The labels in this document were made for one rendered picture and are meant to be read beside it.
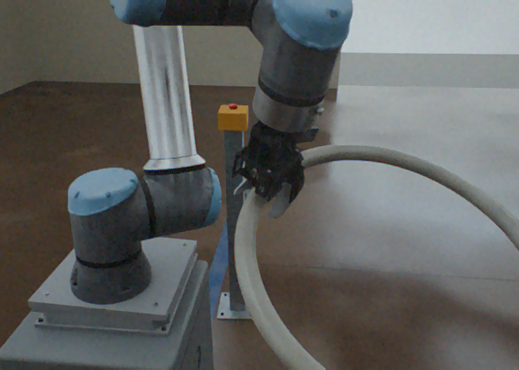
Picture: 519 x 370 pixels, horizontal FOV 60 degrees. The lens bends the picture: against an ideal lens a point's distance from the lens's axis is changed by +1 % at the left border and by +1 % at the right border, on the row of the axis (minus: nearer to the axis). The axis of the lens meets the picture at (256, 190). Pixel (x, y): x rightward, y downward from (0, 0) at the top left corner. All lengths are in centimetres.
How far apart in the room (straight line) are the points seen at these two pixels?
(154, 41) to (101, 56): 645
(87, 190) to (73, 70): 679
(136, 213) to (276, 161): 47
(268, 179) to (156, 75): 51
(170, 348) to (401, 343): 149
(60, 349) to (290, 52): 85
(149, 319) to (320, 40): 76
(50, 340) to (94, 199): 36
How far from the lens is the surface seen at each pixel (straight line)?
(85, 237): 104
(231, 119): 185
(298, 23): 50
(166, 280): 115
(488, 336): 254
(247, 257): 60
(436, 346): 239
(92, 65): 760
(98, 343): 112
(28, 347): 117
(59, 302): 113
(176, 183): 103
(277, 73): 53
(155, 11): 55
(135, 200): 102
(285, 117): 56
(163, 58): 105
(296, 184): 68
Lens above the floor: 161
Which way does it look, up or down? 27 degrees down
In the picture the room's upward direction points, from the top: straight up
